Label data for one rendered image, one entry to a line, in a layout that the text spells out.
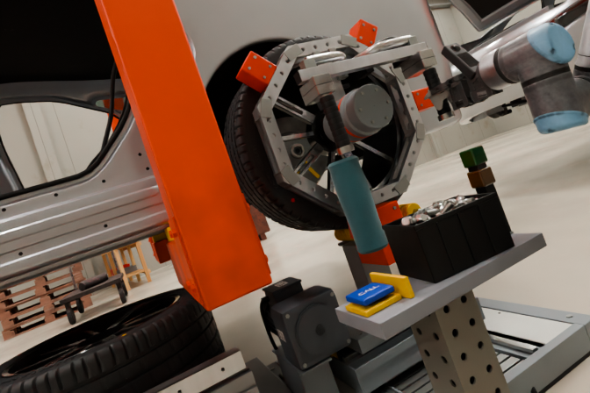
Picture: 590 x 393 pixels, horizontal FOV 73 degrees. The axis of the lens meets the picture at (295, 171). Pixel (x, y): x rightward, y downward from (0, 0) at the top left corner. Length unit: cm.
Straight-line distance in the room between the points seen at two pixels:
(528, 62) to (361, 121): 41
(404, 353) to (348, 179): 57
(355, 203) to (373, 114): 25
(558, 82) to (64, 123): 1022
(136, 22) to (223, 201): 45
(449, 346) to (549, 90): 54
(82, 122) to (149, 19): 964
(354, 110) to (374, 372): 75
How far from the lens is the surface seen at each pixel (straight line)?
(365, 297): 77
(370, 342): 131
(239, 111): 123
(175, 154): 93
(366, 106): 112
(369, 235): 108
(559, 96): 96
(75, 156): 1041
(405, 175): 134
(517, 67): 99
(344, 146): 96
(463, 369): 89
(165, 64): 99
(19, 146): 1053
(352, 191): 107
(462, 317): 87
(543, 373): 132
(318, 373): 127
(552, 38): 97
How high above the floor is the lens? 71
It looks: 2 degrees up
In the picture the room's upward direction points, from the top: 20 degrees counter-clockwise
